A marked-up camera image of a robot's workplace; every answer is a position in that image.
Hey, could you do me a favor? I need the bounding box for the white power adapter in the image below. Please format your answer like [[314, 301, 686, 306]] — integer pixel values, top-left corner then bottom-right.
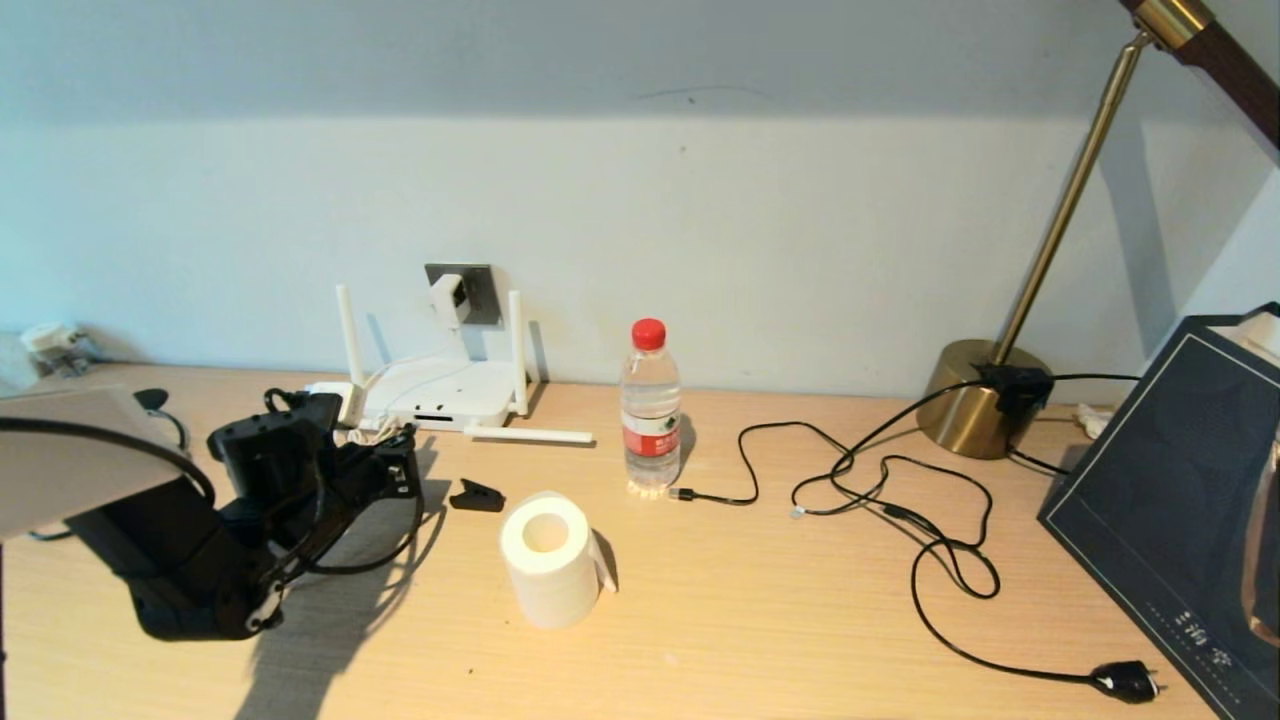
[[430, 273, 471, 328]]

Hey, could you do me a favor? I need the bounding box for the black ethernet cable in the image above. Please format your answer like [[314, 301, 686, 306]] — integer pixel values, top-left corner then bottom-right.
[[28, 408, 191, 541]]

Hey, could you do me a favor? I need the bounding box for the white router with antennas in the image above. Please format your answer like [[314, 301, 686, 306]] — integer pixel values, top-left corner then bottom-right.
[[335, 285, 594, 445]]

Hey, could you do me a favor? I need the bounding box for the small black clip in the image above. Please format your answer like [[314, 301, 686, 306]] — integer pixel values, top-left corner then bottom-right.
[[448, 479, 506, 513]]

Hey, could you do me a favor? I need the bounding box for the white toilet paper roll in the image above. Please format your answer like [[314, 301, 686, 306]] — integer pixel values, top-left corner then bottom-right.
[[499, 491, 617, 630]]

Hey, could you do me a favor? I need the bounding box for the clear red-capped water bottle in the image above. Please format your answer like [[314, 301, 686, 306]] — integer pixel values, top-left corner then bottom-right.
[[619, 318, 683, 498]]

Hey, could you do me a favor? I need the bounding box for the cream flat panel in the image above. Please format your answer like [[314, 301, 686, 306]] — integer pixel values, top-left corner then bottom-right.
[[0, 385, 213, 542]]

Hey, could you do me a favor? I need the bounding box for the brass desk lamp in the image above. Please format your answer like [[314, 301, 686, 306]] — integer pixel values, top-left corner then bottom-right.
[[918, 0, 1280, 459]]

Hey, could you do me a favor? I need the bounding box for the white adapter cord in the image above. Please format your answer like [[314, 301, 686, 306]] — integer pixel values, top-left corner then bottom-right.
[[335, 330, 471, 448]]

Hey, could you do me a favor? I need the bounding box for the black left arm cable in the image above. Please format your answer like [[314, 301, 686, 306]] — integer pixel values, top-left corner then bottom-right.
[[263, 388, 427, 577]]

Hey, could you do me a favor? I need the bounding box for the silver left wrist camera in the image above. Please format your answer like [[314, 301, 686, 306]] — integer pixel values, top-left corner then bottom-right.
[[304, 379, 367, 429]]

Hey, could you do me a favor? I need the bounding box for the grey wall socket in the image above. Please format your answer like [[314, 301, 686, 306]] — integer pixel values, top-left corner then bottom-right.
[[424, 263, 498, 326]]

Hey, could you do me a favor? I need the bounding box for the thick black harness cable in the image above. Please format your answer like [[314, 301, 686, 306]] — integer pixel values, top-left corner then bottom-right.
[[0, 417, 217, 507]]

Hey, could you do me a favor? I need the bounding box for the thin black connector cable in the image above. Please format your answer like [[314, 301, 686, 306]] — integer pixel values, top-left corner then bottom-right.
[[668, 420, 891, 521]]

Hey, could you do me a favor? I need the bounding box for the black lamp power cord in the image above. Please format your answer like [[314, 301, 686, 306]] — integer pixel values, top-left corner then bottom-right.
[[790, 362, 1166, 706]]

